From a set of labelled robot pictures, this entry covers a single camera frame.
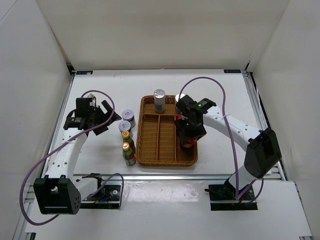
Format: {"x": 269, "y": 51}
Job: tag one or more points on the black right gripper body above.
{"x": 192, "y": 130}

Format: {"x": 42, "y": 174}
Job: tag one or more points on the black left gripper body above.
{"x": 99, "y": 118}

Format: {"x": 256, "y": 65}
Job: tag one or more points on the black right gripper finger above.
{"x": 199, "y": 133}
{"x": 180, "y": 128}

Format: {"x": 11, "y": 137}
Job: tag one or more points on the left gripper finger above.
{"x": 112, "y": 116}
{"x": 107, "y": 108}

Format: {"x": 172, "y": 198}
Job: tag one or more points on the red-lid sauce jar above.
{"x": 179, "y": 117}
{"x": 188, "y": 142}

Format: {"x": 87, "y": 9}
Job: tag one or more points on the yellow-cap sauce bottle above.
{"x": 128, "y": 154}
{"x": 126, "y": 137}

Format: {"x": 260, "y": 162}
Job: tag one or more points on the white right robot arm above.
{"x": 262, "y": 150}

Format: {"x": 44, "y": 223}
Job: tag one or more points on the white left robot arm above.
{"x": 57, "y": 193}

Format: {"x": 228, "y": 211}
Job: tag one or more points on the far grey-lid spice jar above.
{"x": 128, "y": 115}

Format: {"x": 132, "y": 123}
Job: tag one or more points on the grey-lid spice jar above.
{"x": 128, "y": 115}
{"x": 125, "y": 125}

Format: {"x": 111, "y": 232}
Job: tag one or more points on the near grey-lid spice jar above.
{"x": 125, "y": 125}

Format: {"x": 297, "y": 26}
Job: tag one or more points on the brown wicker divided tray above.
{"x": 157, "y": 142}

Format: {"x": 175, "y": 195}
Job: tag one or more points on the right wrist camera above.
{"x": 185, "y": 103}

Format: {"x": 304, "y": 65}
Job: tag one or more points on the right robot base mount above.
{"x": 223, "y": 199}

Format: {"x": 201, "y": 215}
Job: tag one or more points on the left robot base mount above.
{"x": 105, "y": 195}

